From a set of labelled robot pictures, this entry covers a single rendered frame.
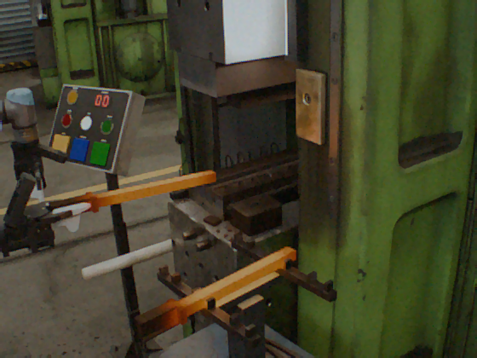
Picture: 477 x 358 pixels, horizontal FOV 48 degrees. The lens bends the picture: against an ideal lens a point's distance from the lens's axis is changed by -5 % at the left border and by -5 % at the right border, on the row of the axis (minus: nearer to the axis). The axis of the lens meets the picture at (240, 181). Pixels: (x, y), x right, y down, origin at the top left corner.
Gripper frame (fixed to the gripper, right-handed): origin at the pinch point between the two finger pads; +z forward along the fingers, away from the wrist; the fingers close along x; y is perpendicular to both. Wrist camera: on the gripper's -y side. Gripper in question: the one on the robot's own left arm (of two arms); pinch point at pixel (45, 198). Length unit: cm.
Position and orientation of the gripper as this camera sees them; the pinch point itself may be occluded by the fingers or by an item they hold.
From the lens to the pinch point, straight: 183.6
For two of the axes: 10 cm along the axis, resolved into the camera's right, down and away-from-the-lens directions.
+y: -9.7, 1.4, -2.2
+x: 2.6, 3.8, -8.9
